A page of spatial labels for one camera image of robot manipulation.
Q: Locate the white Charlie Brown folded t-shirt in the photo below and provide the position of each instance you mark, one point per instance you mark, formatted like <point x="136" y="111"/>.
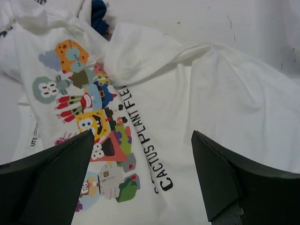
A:
<point x="7" y="17"/>

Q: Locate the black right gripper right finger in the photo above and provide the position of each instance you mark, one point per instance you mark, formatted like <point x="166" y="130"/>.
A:
<point x="239" y="191"/>

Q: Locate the white SpongeBob print t-shirt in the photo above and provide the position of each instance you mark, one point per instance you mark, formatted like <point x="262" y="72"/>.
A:
<point x="142" y="95"/>

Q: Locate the blue folded t-shirt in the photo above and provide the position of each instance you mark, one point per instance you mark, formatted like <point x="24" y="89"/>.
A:
<point x="98" y="11"/>

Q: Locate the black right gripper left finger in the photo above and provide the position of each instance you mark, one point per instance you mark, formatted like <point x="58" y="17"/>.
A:
<point x="43" y="189"/>

